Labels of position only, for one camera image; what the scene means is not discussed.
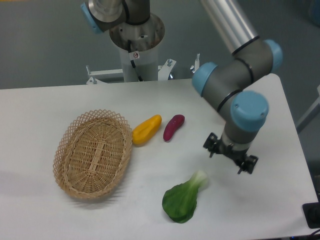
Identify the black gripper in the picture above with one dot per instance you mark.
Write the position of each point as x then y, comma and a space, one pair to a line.
233, 150

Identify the green bok choy vegetable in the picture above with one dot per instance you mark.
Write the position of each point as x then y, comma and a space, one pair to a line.
180, 202

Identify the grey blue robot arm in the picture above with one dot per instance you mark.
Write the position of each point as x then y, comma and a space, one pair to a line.
135, 30

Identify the yellow pepper vegetable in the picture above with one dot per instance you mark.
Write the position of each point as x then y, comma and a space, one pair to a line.
146, 130

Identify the purple sweet potato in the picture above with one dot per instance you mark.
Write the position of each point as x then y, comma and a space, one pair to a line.
172, 126

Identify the black device at table edge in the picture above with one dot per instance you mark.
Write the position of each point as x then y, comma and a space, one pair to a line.
312, 214

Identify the woven wicker basket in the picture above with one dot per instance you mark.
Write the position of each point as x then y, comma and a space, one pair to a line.
93, 154

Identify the white table leg frame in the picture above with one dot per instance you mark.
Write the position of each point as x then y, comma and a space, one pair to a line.
310, 114

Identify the white metal base frame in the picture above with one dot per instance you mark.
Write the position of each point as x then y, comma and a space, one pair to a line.
165, 72

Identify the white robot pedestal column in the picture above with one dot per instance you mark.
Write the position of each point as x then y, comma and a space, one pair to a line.
139, 66

